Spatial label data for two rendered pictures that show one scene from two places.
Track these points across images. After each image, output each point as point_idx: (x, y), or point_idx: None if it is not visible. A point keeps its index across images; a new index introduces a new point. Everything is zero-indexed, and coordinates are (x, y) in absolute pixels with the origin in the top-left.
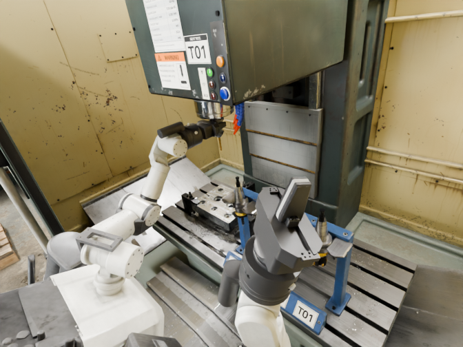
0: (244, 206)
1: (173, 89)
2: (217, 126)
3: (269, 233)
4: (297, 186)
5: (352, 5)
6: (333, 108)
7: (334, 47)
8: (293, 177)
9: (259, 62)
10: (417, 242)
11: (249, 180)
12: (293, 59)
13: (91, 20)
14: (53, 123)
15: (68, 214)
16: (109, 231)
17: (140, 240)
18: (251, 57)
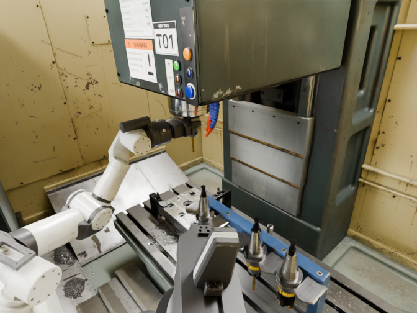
0: (208, 220)
1: (141, 79)
2: (189, 125)
3: (178, 300)
4: (217, 244)
5: (355, 5)
6: (326, 118)
7: (331, 51)
8: (215, 227)
9: (235, 59)
10: (412, 281)
11: (228, 185)
12: (279, 59)
13: (79, 1)
14: (26, 102)
15: (30, 199)
16: (45, 233)
17: (102, 238)
18: (226, 53)
